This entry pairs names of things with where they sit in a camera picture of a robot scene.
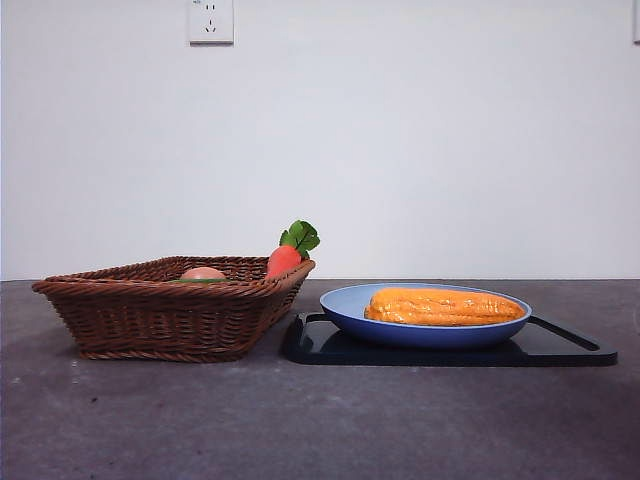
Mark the blue round plate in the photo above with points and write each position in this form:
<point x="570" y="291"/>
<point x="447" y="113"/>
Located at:
<point x="425" y="336"/>

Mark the pale pink round food item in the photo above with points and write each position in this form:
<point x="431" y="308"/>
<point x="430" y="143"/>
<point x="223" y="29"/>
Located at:
<point x="202" y="273"/>

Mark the orange carrot with green leaves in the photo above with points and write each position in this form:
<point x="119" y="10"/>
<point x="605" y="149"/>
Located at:
<point x="282" y="260"/>

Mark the yellow corn cob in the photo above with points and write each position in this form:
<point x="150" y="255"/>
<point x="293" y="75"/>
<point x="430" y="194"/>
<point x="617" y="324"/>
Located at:
<point x="440" y="307"/>

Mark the black rectangular tray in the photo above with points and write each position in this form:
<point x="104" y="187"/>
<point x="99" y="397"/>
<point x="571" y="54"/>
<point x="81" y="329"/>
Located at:
<point x="550" y="355"/>

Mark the white wall power socket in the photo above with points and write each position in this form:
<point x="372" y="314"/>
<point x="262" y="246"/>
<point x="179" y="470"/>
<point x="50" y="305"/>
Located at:
<point x="211" y="30"/>

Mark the green pepper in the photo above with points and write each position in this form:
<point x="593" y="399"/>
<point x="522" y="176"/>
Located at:
<point x="200" y="281"/>

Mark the brown woven wicker basket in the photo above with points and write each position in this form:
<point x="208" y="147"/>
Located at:
<point x="150" y="320"/>

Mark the white wall fixture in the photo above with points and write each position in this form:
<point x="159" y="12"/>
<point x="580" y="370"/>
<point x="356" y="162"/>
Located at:
<point x="637" y="20"/>

